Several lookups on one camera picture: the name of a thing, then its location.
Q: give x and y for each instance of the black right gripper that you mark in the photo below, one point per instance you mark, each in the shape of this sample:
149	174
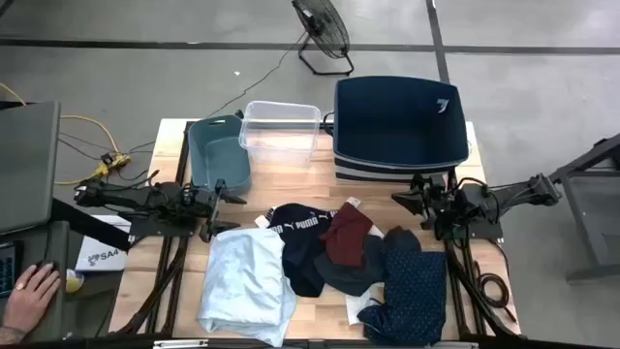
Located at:
443	208

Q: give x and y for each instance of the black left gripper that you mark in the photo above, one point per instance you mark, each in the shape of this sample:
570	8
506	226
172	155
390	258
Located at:
217	208

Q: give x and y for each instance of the light blue patterned cloth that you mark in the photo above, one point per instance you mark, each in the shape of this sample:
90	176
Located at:
244	286

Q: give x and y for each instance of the navy Puma garment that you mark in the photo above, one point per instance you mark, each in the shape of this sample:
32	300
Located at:
300	242

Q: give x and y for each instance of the dark grey cloth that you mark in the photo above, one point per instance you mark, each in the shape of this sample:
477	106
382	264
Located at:
353	276

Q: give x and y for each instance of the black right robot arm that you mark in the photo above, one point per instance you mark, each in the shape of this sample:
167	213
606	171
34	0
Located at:
508	194

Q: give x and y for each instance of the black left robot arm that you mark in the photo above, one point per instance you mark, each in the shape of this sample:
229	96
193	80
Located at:
140	196

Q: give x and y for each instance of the teal plastic bin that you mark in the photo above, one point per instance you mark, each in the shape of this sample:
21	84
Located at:
218	157

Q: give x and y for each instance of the maroon cloth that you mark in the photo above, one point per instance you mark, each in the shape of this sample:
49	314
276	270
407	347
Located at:
346	237

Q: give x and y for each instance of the navy dotted cloth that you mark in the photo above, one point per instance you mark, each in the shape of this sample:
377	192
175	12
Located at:
412	291

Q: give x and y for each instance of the navy white striped fabric basket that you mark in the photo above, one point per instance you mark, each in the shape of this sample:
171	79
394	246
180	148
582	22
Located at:
397	121

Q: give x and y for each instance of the clear plastic bin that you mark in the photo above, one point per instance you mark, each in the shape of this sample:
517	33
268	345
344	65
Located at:
280	133

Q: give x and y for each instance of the white cloth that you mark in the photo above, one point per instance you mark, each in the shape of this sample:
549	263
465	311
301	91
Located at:
357	305

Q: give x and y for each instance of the white paper sheet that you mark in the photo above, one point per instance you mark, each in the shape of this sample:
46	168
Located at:
102	252

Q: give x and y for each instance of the grey metal stand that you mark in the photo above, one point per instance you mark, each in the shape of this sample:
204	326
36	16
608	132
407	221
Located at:
586	213

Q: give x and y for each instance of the yellow cup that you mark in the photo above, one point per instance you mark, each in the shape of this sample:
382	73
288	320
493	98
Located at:
73	282

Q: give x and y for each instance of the grey computer monitor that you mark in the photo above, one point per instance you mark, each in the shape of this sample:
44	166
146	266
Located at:
26	165

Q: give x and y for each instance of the black floor fan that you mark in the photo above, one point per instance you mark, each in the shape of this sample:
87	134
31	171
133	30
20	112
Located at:
323	26

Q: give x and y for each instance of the person's hand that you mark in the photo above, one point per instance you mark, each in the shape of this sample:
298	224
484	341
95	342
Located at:
29	300

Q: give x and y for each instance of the black keyboard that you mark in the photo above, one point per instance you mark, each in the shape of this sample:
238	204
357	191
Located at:
7	269

